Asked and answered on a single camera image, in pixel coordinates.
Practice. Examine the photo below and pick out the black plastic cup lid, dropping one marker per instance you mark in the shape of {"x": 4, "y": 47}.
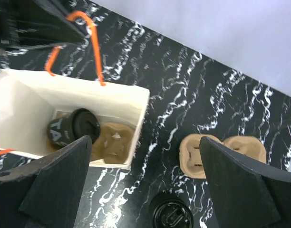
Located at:
{"x": 85, "y": 123}

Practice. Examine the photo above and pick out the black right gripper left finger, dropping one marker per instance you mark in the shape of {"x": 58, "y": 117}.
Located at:
{"x": 46, "y": 192}

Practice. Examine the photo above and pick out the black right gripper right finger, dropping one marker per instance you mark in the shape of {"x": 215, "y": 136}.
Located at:
{"x": 246, "y": 193}

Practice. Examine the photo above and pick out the cream bear paper bag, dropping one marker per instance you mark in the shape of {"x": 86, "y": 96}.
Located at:
{"x": 30, "y": 100}

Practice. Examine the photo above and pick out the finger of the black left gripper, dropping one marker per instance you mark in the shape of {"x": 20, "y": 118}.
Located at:
{"x": 31, "y": 24}

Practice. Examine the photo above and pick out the single black paper cup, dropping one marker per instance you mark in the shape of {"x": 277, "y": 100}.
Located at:
{"x": 60, "y": 132}

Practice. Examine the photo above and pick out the brown pulp cup carrier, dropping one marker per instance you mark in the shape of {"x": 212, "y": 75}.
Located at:
{"x": 113, "y": 145}

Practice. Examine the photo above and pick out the black cup stack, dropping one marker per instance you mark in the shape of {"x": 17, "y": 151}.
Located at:
{"x": 168, "y": 211}

